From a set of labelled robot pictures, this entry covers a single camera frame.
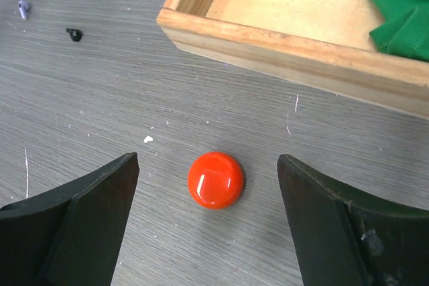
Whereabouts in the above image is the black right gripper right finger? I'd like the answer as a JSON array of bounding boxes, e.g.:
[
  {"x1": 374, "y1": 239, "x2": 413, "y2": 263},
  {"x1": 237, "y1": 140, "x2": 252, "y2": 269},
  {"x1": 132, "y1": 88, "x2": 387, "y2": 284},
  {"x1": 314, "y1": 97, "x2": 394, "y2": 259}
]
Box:
[{"x1": 277, "y1": 155, "x2": 428, "y2": 285}]

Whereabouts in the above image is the orange earbud charging case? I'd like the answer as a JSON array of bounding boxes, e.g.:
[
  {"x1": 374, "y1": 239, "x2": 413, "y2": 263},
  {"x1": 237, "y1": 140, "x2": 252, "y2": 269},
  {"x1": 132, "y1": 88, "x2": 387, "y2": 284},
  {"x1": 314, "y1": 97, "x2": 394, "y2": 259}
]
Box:
[{"x1": 188, "y1": 151, "x2": 245, "y2": 210}]

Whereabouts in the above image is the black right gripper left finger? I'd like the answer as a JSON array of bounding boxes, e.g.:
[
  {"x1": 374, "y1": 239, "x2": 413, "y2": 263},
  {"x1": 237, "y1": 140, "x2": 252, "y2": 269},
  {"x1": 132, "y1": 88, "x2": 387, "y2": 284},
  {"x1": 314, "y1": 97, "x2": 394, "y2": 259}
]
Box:
[{"x1": 1, "y1": 152, "x2": 139, "y2": 285}]

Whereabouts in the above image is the wooden clothes rack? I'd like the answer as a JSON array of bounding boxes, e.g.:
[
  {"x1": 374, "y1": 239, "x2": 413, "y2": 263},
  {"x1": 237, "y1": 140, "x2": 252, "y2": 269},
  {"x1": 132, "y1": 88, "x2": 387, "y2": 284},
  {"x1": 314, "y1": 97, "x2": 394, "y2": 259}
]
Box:
[{"x1": 157, "y1": 0, "x2": 428, "y2": 119}]

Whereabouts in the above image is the black earbud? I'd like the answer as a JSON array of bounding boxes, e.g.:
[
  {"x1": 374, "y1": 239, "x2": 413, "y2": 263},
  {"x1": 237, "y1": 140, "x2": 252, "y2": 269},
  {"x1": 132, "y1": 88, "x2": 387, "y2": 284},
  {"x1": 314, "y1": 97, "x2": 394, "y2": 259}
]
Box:
[{"x1": 66, "y1": 28, "x2": 83, "y2": 42}]

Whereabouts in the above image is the green shirt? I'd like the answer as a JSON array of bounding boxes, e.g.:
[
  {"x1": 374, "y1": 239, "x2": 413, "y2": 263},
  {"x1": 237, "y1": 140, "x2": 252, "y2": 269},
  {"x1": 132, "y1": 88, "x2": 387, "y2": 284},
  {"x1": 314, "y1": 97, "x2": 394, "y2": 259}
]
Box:
[{"x1": 369, "y1": 0, "x2": 428, "y2": 62}]

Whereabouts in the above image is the purple earbud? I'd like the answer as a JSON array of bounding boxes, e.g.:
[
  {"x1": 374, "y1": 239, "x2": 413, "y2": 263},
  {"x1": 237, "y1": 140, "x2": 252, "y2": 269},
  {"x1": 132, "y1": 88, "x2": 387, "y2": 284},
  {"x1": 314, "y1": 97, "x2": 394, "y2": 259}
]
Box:
[{"x1": 18, "y1": 0, "x2": 30, "y2": 20}]

